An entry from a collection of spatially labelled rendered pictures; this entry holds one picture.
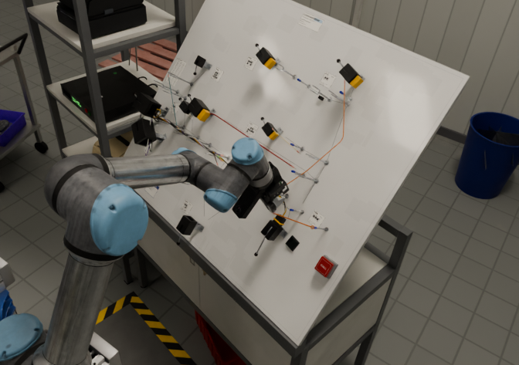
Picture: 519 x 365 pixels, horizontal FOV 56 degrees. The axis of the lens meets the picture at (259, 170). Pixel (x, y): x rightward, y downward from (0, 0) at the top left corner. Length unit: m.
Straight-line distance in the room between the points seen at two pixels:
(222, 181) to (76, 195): 0.41
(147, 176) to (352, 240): 0.77
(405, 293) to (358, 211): 1.54
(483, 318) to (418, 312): 0.38
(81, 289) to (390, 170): 1.02
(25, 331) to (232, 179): 0.57
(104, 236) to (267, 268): 0.98
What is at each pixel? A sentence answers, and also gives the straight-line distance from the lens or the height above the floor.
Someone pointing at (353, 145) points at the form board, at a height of 1.39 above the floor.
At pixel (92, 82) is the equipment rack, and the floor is 1.32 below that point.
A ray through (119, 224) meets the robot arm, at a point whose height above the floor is 1.72.
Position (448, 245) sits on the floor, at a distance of 3.49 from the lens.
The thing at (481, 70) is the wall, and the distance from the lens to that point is 4.22.
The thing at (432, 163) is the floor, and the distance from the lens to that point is 4.15.
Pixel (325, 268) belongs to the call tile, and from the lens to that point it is 1.64.
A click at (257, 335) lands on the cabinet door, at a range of 2.02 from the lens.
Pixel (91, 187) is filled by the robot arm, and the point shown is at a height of 1.76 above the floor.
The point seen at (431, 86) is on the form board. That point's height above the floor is 1.62.
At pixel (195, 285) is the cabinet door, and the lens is 2.27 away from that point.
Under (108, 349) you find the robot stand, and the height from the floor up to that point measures 1.12.
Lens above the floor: 2.35
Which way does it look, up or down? 39 degrees down
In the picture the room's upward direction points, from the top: 4 degrees clockwise
